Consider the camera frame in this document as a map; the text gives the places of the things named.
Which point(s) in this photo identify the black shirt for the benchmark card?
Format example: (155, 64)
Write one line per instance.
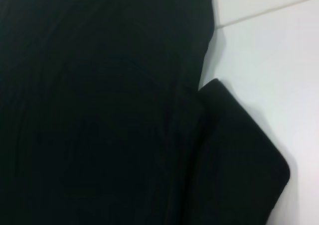
(99, 98)

